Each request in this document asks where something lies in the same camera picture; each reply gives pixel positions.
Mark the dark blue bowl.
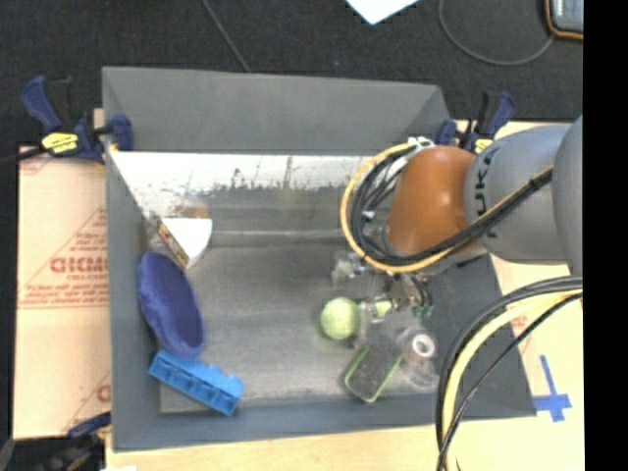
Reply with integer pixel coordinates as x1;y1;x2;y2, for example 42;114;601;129
135;250;207;360

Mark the clear glass jar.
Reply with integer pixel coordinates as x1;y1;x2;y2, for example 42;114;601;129
395;325;442;388

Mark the white box with printed edge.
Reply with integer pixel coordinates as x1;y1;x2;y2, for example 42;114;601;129
156;217;214;270

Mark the blue plastic block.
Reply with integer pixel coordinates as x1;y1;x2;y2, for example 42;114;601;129
147;348;245;417

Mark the brown cardboard board red print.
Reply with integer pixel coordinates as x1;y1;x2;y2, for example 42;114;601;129
12;145;113;441

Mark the green-rimmed dark flat pad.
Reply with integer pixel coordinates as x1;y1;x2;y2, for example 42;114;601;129
342;343;406;404

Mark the yellow-green ball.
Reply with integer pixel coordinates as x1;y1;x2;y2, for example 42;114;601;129
320;296;361;341

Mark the grey metal bin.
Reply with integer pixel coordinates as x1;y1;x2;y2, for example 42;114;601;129
101;66;537;451

